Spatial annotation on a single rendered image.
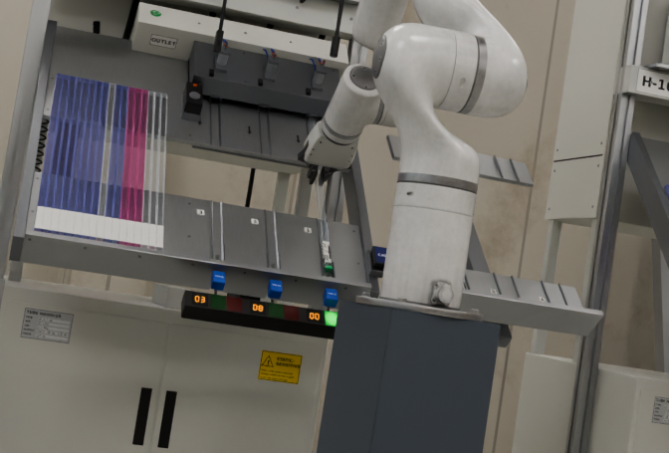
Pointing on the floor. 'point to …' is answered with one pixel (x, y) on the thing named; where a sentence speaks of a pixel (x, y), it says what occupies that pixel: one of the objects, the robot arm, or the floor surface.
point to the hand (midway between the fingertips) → (318, 174)
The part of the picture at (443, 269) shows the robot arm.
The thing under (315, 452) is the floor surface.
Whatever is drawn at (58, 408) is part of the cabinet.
